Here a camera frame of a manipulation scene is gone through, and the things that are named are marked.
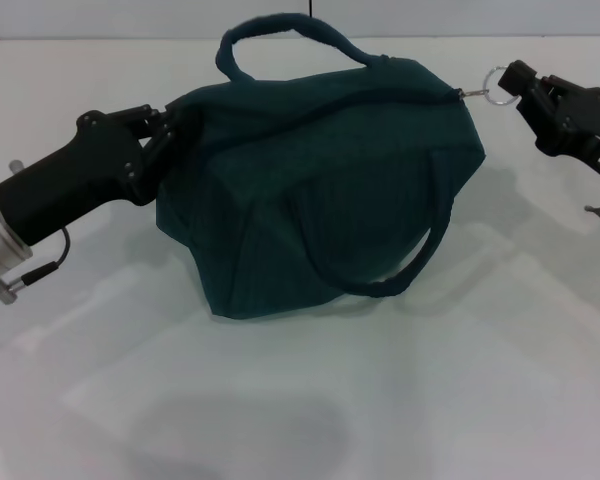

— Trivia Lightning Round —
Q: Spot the grey left gripper cable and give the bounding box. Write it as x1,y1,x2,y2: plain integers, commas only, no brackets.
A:
22,227,71,289

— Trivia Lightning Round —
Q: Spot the dark teal insulated lunch bag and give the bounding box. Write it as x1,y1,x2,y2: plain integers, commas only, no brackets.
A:
154,12,519,321

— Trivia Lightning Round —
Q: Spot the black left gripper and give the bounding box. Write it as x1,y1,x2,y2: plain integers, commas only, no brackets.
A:
0,103,189,247

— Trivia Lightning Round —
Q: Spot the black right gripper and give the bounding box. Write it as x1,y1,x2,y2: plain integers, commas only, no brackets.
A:
497,59,600,177

